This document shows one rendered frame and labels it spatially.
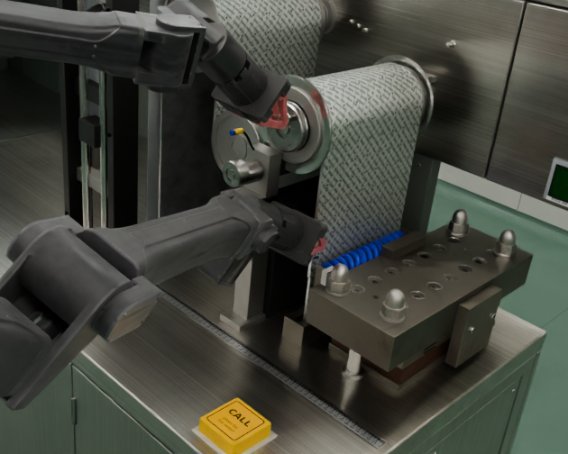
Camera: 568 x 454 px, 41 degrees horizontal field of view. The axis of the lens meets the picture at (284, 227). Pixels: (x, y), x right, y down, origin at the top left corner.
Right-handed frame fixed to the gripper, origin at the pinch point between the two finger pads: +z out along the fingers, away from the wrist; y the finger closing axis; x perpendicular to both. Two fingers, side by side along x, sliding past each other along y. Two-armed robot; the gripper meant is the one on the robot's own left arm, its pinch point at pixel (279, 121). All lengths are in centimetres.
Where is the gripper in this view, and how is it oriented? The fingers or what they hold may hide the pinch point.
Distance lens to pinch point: 109.0
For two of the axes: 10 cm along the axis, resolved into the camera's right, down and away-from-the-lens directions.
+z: 4.5, 3.8, 8.1
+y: 7.1, 4.0, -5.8
